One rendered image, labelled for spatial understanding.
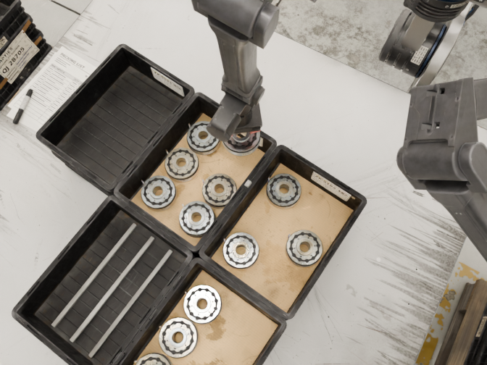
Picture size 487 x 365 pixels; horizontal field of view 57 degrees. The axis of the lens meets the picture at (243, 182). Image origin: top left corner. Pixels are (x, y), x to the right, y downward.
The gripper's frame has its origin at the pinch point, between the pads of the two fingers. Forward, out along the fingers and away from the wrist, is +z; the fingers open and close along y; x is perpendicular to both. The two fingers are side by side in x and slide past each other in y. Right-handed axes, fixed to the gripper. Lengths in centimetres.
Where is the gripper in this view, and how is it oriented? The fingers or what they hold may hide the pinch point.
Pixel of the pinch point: (240, 131)
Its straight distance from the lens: 118.5
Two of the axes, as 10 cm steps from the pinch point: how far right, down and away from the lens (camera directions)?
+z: 0.2, 3.1, 9.5
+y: 9.9, -1.3, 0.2
